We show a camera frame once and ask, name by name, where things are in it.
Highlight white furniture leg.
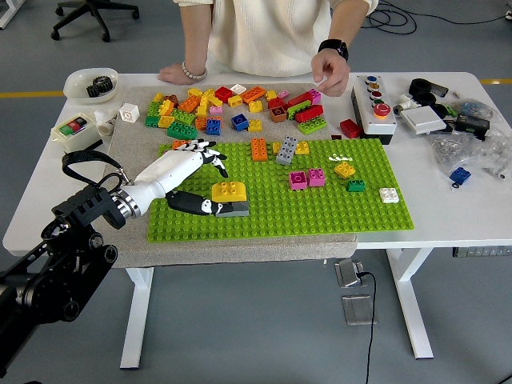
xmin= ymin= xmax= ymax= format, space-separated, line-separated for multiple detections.
xmin=0 ymin=0 xmax=27 ymax=30

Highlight white tube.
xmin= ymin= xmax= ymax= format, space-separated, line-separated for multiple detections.
xmin=94 ymin=110 xmax=119 ymax=136

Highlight grey-brown mat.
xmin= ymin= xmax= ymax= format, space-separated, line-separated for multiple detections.
xmin=85 ymin=82 xmax=358 ymax=270

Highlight push-button control box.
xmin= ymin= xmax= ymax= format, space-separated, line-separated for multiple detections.
xmin=350 ymin=74 xmax=398 ymax=146

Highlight black office chair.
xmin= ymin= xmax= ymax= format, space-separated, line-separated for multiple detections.
xmin=50 ymin=0 xmax=141 ymax=43

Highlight white switch box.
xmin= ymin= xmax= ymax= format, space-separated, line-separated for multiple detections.
xmin=50 ymin=112 xmax=103 ymax=153

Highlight black gear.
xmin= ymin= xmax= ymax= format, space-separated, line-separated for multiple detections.
xmin=86 ymin=75 xmax=118 ymax=98

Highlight grey long brick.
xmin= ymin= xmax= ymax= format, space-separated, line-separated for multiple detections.
xmin=275 ymin=135 xmax=299 ymax=166

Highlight green baseplate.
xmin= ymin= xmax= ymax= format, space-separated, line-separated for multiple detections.
xmin=146 ymin=138 xmax=416 ymax=244

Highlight black power cord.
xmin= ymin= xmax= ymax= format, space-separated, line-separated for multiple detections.
xmin=354 ymin=270 xmax=379 ymax=384

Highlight red long brick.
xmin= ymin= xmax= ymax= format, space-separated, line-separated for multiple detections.
xmin=294 ymin=104 xmax=325 ymax=124
xmin=286 ymin=90 xmax=315 ymax=108

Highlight clear bag of screws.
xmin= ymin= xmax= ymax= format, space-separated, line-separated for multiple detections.
xmin=427 ymin=127 xmax=512 ymax=181

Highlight magenta brick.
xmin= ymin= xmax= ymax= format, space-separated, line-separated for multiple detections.
xmin=288 ymin=170 xmax=308 ymax=191

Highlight black power adapter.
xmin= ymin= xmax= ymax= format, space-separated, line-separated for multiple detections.
xmin=454 ymin=114 xmax=491 ymax=141

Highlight white bowl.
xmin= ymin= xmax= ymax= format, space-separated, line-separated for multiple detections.
xmin=63 ymin=67 xmax=120 ymax=106

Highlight beaded bracelet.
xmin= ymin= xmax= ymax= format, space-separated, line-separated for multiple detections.
xmin=181 ymin=60 xmax=208 ymax=80

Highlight person's right hand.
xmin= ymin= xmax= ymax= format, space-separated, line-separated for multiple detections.
xmin=158 ymin=62 xmax=191 ymax=86

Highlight clear bag blue parts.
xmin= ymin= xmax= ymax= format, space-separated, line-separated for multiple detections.
xmin=450 ymin=99 xmax=495 ymax=121

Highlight yellow curved brick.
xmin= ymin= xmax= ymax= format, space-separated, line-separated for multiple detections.
xmin=210 ymin=180 xmax=247 ymax=203

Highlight metal floor socket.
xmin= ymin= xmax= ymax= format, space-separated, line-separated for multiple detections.
xmin=341 ymin=294 xmax=377 ymax=326
xmin=334 ymin=258 xmax=367 ymax=289

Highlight person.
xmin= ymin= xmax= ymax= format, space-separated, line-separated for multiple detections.
xmin=178 ymin=0 xmax=379 ymax=77

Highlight black wristwatch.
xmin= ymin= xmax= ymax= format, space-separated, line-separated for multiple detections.
xmin=318 ymin=38 xmax=350 ymax=62

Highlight person's left hand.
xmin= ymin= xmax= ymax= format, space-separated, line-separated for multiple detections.
xmin=310 ymin=50 xmax=352 ymax=98

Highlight table height control panel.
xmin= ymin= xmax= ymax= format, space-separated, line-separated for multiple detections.
xmin=452 ymin=246 xmax=512 ymax=258

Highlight grey sloped brick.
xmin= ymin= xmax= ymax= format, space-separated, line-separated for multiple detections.
xmin=214 ymin=199 xmax=250 ymax=218

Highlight white table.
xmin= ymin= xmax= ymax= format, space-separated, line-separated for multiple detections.
xmin=2 ymin=71 xmax=512 ymax=371

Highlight white switch plate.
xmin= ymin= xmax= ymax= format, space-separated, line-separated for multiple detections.
xmin=399 ymin=106 xmax=448 ymax=136

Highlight black floor cable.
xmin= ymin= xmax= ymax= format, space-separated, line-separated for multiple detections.
xmin=366 ymin=0 xmax=512 ymax=35

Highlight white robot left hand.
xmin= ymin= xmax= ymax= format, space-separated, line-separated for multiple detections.
xmin=130 ymin=138 xmax=236 ymax=218

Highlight green long brick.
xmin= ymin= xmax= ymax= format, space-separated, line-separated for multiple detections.
xmin=286 ymin=100 xmax=312 ymax=121
xmin=166 ymin=121 xmax=199 ymax=141

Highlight white pipe fitting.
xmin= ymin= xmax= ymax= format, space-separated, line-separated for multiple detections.
xmin=393 ymin=93 xmax=421 ymax=118

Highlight white cube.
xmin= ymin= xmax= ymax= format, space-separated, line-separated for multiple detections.
xmin=118 ymin=102 xmax=141 ymax=124

